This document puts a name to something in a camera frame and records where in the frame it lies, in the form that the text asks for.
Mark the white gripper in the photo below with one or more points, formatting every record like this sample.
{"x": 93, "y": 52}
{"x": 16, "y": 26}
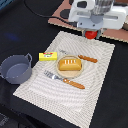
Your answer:
{"x": 97, "y": 14}

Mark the red tomato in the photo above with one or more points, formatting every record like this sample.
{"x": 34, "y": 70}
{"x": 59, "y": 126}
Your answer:
{"x": 90, "y": 34}

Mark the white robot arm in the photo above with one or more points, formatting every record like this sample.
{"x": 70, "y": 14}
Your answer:
{"x": 97, "y": 14}

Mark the black stove burner disc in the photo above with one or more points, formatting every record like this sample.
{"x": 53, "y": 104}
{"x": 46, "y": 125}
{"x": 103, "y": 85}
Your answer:
{"x": 65, "y": 13}

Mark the bread loaf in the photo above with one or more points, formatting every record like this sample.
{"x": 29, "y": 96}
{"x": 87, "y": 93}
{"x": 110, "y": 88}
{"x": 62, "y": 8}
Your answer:
{"x": 70, "y": 64}

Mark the yellow butter box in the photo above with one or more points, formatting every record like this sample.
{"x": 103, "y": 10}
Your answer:
{"x": 47, "y": 56}

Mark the round wooden plate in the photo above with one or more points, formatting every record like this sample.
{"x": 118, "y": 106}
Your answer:
{"x": 68, "y": 74}

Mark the large grey pot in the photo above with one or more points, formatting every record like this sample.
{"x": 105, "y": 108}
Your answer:
{"x": 16, "y": 69}

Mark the white woven placemat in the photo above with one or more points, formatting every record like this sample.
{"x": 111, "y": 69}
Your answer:
{"x": 68, "y": 87}

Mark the knife with wooden handle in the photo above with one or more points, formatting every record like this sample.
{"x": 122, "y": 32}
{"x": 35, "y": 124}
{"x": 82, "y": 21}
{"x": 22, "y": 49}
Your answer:
{"x": 80, "y": 56}

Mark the fork with wooden handle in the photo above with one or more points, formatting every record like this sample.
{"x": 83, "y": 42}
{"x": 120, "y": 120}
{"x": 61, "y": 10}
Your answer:
{"x": 53, "y": 76}

